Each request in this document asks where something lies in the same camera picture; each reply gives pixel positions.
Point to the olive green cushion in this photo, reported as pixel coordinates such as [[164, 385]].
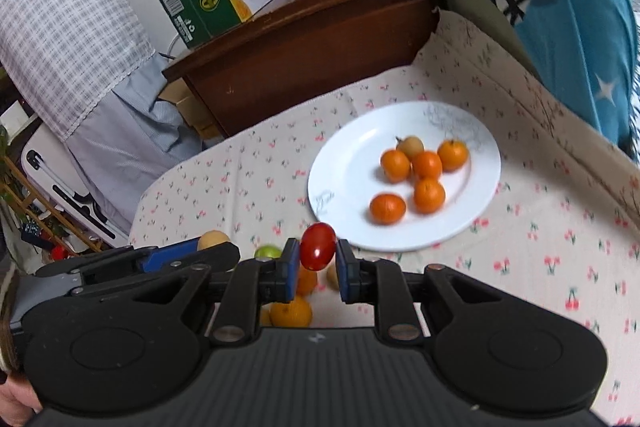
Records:
[[470, 2]]

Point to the wooden rack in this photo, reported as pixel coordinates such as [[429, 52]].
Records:
[[25, 185]]

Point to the red cherry tomato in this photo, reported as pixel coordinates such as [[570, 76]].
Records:
[[317, 247]]

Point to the small red object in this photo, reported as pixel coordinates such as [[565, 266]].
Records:
[[59, 252]]

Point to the person's left hand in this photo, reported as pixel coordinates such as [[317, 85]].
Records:
[[15, 402]]

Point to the white plate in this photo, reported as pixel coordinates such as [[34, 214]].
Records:
[[360, 167]]

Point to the brown wooden cabinet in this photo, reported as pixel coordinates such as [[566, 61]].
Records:
[[310, 57]]

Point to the green jujube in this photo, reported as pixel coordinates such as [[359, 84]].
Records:
[[267, 252]]

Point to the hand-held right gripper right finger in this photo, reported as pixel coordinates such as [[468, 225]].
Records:
[[345, 272]]

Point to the checkered cloth cover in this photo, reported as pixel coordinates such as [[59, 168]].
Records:
[[60, 7]]

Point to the cherry print tablecloth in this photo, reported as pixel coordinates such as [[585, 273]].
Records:
[[525, 232]]

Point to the cardboard box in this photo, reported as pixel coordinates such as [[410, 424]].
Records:
[[192, 112]]

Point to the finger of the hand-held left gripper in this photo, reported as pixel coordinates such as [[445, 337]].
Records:
[[220, 257], [165, 257]]

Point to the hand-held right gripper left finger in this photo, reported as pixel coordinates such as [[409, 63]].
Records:
[[291, 269]]

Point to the teal star print pillow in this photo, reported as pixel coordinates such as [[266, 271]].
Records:
[[565, 17]]

